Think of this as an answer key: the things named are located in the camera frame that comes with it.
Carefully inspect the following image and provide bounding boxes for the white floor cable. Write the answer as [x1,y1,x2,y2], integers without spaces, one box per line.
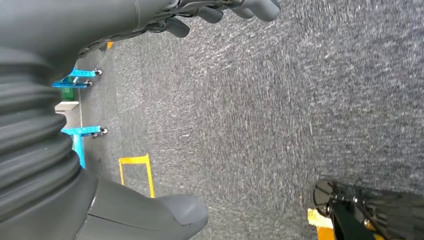
[78,88,84,128]

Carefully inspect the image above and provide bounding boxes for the white table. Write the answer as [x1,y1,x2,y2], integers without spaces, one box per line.
[54,100,82,130]

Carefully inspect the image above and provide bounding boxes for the black glossy robot foot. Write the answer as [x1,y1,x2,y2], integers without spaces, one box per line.
[312,179,424,240]

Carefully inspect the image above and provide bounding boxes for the green plastic crate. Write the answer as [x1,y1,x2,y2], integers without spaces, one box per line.
[60,86,75,102]

